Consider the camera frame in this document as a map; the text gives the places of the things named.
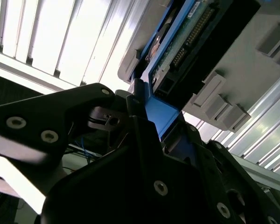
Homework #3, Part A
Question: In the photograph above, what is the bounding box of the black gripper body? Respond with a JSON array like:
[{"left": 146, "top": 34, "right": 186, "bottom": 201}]
[{"left": 41, "top": 146, "right": 213, "bottom": 224}]

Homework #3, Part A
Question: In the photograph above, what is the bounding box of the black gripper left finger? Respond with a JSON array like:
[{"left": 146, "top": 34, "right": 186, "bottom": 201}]
[{"left": 0, "top": 78, "right": 176, "bottom": 214}]

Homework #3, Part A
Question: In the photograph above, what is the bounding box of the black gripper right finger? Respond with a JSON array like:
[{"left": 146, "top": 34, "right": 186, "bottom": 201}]
[{"left": 182, "top": 114, "right": 280, "bottom": 224}]

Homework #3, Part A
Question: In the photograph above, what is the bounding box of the hard disk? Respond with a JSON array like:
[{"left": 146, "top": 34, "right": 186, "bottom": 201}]
[{"left": 127, "top": 0, "right": 262, "bottom": 164}]

